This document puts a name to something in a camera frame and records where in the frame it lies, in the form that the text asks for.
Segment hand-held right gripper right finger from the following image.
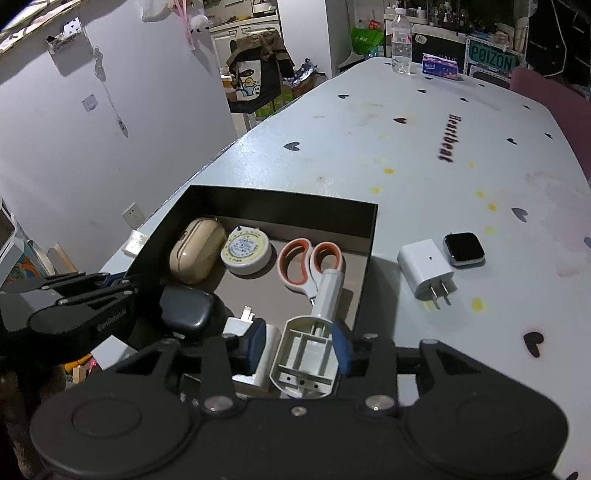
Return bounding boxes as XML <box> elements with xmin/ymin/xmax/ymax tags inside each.
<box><xmin>331</xmin><ymin>318</ymin><xmax>477</xmax><ymax>414</ymax></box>

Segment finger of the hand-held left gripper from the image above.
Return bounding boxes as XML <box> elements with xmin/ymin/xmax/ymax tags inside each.
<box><xmin>8</xmin><ymin>272</ymin><xmax>133</xmax><ymax>295</ymax></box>
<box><xmin>57</xmin><ymin>284</ymin><xmax>141</xmax><ymax>311</ymax></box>

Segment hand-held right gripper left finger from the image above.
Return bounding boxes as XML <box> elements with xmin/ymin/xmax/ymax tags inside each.
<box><xmin>113</xmin><ymin>318</ymin><xmax>269</xmax><ymax>414</ymax></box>

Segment white charger plug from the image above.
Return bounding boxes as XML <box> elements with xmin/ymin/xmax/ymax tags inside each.
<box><xmin>223</xmin><ymin>306</ymin><xmax>284</xmax><ymax>394</ymax></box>

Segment white plastic bracket part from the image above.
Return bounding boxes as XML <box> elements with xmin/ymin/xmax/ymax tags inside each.
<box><xmin>269</xmin><ymin>270</ymin><xmax>346</xmax><ymax>399</ymax></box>

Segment black earbuds case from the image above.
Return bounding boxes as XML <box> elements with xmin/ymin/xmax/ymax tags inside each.
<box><xmin>159</xmin><ymin>285</ymin><xmax>227</xmax><ymax>345</ymax></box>

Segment orange handled scissors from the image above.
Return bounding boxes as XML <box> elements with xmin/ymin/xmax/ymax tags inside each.
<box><xmin>277</xmin><ymin>238</ymin><xmax>346</xmax><ymax>306</ymax></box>

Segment round white tape measure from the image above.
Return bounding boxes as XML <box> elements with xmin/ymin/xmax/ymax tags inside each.
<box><xmin>221</xmin><ymin>225</ymin><xmax>273</xmax><ymax>277</ymax></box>

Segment black box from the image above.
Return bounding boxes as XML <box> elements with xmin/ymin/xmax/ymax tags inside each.
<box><xmin>121</xmin><ymin>185</ymin><xmax>380</xmax><ymax>402</ymax></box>

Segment clear tape piece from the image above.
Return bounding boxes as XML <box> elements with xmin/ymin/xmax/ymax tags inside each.
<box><xmin>122</xmin><ymin>231</ymin><xmax>150</xmax><ymax>257</ymax></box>

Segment beige earbuds case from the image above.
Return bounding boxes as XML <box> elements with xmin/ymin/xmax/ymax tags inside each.
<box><xmin>168</xmin><ymin>217</ymin><xmax>228</xmax><ymax>285</ymax></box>

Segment white charger with dot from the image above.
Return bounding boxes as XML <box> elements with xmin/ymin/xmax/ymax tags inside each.
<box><xmin>398</xmin><ymin>238</ymin><xmax>458</xmax><ymax>310</ymax></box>

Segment black smart watch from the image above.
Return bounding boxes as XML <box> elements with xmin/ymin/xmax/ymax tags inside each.
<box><xmin>442</xmin><ymin>232</ymin><xmax>487</xmax><ymax>269</ymax></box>

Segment printed tote bag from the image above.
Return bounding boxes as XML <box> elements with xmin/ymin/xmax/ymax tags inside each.
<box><xmin>226</xmin><ymin>30</ymin><xmax>296</xmax><ymax>114</ymax></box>

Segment purple tissue packet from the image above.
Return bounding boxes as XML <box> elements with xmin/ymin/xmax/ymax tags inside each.
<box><xmin>421</xmin><ymin>53</ymin><xmax>461</xmax><ymax>79</ymax></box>

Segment green plastic bag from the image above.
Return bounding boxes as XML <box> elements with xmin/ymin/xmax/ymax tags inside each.
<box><xmin>352</xmin><ymin>27</ymin><xmax>384</xmax><ymax>56</ymax></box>

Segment clear water bottle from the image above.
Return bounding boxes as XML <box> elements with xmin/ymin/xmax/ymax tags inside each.
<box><xmin>391</xmin><ymin>6</ymin><xmax>413</xmax><ymax>76</ymax></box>

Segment pink chair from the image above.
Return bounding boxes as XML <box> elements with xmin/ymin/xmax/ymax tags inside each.
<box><xmin>510</xmin><ymin>67</ymin><xmax>591</xmax><ymax>182</ymax></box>

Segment teal plate sign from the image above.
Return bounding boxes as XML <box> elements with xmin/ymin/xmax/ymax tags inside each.
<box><xmin>464</xmin><ymin>34</ymin><xmax>523</xmax><ymax>77</ymax></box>

